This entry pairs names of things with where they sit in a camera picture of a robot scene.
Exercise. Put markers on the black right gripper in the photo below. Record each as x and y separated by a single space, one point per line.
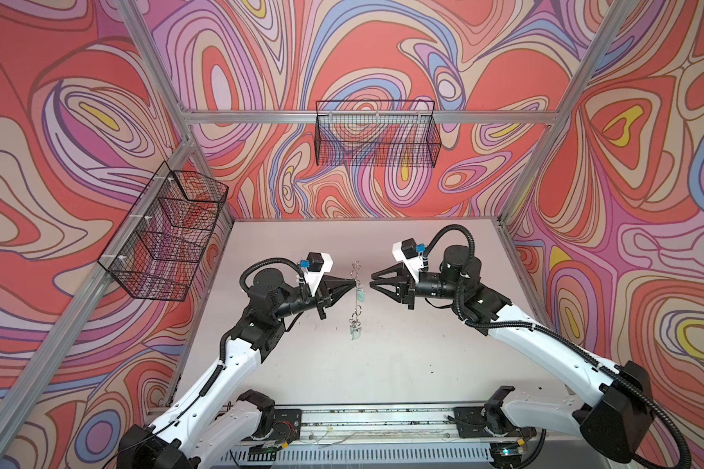
405 292

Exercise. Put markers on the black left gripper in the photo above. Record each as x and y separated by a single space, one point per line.
321 298

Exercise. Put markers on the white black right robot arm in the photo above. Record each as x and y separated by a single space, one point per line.
610 406

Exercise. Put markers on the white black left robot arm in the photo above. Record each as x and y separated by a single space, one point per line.
211 418

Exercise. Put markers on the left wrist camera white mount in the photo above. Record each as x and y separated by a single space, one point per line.
314 267

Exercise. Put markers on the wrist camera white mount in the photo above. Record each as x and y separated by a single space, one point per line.
314 267
411 255

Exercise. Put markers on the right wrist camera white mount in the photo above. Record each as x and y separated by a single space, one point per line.
411 255

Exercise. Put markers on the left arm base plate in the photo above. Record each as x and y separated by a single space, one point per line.
280 425

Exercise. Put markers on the black wire basket back wall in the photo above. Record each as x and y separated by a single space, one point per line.
376 133

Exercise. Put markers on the black wire basket wall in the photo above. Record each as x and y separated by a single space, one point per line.
376 133
157 251

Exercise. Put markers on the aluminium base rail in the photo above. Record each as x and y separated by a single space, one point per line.
379 436

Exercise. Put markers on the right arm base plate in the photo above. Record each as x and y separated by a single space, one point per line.
477 422

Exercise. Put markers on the black wire basket left wall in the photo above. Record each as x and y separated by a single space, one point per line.
157 251

